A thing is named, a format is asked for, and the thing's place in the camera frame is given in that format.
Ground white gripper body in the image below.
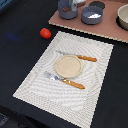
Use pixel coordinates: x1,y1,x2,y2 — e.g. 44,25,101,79
69,0,86,11

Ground red toy tomato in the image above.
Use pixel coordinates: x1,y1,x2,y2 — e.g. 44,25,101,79
40,28,51,39

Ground brown toy sausage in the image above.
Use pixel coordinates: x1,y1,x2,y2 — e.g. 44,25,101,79
63,3,85,12

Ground grey frying pan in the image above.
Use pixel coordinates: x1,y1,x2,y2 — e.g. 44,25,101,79
81,6,103,25

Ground tall grey pot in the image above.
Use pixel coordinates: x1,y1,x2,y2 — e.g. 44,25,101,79
58,0,78,19

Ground black round lid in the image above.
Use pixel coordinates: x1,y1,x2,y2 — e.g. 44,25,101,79
89,1,105,10

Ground brown cork mat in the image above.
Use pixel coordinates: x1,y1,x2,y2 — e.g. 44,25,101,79
49,0,128,43

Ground cream bowl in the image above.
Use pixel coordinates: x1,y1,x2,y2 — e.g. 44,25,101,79
118,4,128,30

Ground beige round plate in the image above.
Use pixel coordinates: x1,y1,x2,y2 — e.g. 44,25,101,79
55,55,83,78

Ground woven grey placemat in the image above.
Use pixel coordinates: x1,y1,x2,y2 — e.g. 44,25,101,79
13,31,113,128

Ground knife with wooden handle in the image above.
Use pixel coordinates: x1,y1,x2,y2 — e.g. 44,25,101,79
56,50,97,62

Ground fork with wooden handle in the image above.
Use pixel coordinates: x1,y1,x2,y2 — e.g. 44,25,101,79
44,71,85,89

